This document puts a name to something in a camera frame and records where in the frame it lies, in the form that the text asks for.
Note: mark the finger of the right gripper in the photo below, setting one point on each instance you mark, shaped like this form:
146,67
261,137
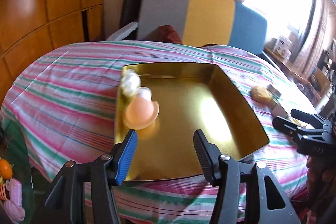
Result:
314,120
287,127

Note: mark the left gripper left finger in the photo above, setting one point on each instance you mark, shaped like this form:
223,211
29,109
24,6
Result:
124,155

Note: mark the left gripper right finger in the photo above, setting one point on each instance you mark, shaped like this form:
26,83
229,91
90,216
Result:
208,156

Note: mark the gold tin box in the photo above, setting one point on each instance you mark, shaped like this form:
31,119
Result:
191,96

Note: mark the wooden side desk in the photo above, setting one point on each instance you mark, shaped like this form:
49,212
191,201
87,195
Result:
316,87

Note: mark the blue white small carton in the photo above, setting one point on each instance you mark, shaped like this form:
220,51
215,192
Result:
276,93

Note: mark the white plastic ball in box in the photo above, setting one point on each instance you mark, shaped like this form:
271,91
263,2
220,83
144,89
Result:
130,82

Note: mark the striped pink green tablecloth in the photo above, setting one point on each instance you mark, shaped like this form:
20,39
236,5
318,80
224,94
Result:
64,105

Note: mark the white box on desk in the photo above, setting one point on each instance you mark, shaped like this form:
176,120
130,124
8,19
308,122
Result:
282,46

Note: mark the orange fruit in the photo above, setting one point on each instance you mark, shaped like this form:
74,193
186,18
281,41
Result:
6,170

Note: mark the dark red cushion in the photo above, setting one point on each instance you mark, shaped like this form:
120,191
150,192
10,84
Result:
164,34

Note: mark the grey yellow blue chair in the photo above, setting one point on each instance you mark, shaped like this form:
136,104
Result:
199,23

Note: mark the wooden wardrobe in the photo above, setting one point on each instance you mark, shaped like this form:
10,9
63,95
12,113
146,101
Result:
32,28

